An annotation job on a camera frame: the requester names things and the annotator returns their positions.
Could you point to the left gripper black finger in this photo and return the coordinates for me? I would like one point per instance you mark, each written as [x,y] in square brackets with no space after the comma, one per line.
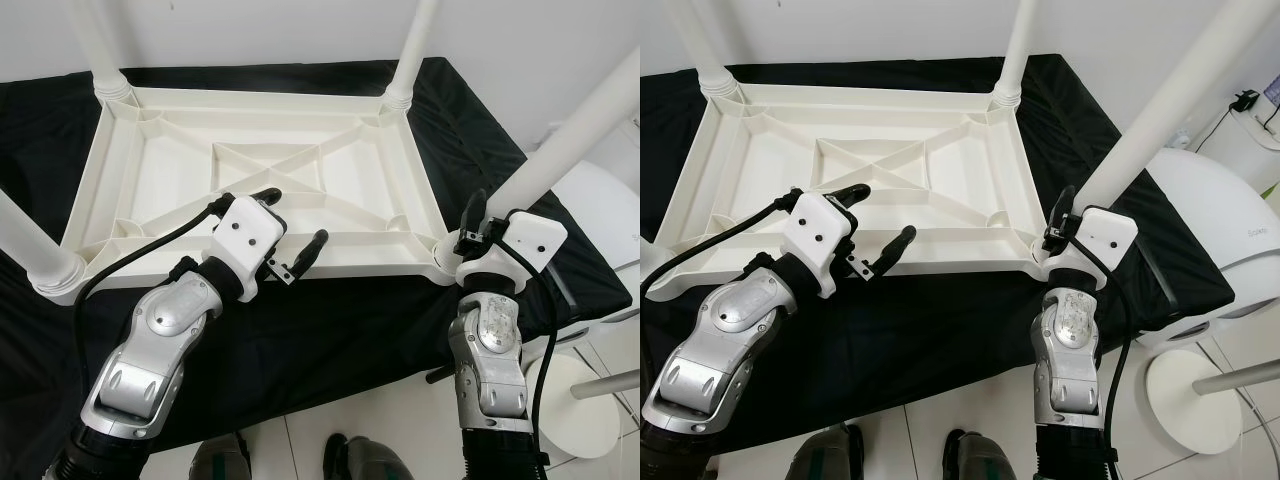
[268,195]
[312,250]
[896,248]
[845,192]

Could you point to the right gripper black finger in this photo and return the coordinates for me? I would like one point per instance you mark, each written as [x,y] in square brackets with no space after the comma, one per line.
[476,215]
[1062,212]

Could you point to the white plastic table top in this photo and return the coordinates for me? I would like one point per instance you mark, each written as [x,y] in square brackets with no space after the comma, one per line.
[150,170]
[740,170]

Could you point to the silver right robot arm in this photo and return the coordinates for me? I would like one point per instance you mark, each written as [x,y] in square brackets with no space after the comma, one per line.
[490,350]
[1070,350]

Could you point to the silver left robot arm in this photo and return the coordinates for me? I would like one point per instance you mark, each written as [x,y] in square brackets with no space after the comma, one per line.
[150,340]
[720,340]

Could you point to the black table cloth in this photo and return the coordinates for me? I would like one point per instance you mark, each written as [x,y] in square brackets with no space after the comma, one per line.
[330,340]
[930,340]

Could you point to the white dome-shaped appliance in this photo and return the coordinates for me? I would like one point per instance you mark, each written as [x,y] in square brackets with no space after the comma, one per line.
[605,230]
[1215,240]

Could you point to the grey metal rod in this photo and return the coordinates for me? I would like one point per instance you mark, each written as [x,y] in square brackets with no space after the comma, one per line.
[608,384]
[1238,378]

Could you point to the grey robot left foot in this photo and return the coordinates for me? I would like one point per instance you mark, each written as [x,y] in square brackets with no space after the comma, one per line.
[222,460]
[830,458]

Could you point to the grey robot foot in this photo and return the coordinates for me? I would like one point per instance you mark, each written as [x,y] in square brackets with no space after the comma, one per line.
[983,460]
[222,460]
[830,458]
[368,460]

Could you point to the white round base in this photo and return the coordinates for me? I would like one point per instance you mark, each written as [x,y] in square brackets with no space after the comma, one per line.
[1195,405]
[580,410]

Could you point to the white box appliance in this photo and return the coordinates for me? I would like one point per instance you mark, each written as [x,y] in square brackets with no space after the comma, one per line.
[1250,135]

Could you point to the green tape strip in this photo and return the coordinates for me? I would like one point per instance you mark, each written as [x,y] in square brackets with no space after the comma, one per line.
[1268,190]

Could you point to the grey robot right foot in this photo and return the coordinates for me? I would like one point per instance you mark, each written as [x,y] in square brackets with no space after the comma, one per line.
[368,460]
[983,460]

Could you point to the blue ribbed device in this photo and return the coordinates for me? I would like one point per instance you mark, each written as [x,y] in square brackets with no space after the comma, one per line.
[1274,88]

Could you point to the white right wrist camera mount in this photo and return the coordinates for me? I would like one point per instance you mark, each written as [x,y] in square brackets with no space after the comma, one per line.
[525,245]
[1100,238]

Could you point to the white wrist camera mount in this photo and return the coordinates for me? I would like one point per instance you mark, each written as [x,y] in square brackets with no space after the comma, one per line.
[815,235]
[245,240]
[1100,238]
[525,245]

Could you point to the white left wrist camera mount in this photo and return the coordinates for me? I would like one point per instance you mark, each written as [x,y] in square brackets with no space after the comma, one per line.
[245,240]
[815,235]

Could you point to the black table frame bar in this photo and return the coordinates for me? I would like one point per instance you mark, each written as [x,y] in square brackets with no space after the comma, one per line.
[441,374]

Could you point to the black wall plug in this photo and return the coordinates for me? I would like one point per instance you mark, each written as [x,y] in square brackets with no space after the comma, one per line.
[1245,100]

